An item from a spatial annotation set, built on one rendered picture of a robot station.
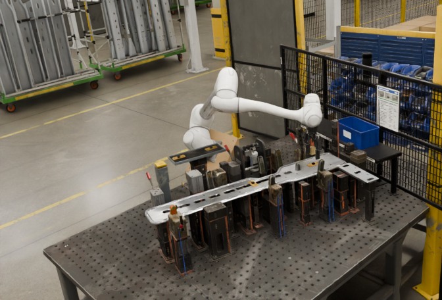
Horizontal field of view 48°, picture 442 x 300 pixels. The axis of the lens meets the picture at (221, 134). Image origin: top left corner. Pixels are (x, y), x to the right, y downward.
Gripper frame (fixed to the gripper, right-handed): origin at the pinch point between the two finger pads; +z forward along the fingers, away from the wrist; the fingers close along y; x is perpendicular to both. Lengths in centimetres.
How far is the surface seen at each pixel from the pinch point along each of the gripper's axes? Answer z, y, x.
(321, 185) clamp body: 12.6, 20.0, -7.9
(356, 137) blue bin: -3.1, 1.9, 35.3
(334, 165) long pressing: 7.9, 9.7, 10.4
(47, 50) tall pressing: 31, -731, -85
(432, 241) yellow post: 62, 51, 59
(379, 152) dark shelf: 4.5, 16.4, 42.4
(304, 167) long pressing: 8.2, 0.0, -7.1
